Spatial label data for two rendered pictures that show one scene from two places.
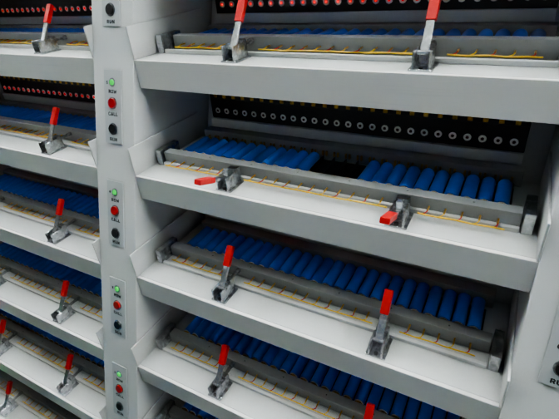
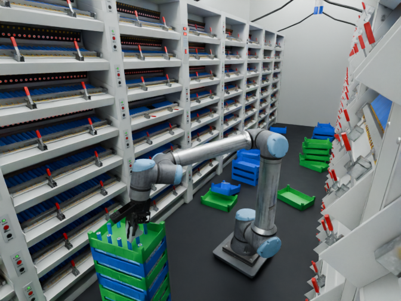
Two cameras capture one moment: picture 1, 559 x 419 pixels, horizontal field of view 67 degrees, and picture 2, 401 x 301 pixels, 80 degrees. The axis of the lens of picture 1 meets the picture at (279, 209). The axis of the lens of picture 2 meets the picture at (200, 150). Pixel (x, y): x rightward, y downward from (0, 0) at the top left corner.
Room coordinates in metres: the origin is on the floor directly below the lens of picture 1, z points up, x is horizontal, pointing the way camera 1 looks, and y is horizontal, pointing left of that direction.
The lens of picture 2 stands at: (0.19, 1.69, 1.30)
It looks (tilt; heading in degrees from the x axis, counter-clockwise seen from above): 21 degrees down; 273
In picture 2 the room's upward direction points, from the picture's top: 1 degrees counter-clockwise
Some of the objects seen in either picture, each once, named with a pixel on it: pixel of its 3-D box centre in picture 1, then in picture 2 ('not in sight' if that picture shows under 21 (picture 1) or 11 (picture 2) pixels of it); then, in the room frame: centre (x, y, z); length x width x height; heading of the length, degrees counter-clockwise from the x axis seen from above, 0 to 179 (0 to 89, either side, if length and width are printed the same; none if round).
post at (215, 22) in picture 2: not in sight; (213, 101); (0.18, -1.00, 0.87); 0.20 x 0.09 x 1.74; 153
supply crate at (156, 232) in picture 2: not in sight; (127, 233); (0.60, 0.77, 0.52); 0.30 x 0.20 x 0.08; 161
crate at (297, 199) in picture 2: not in sight; (294, 196); (-0.61, -0.37, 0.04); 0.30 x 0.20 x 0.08; 128
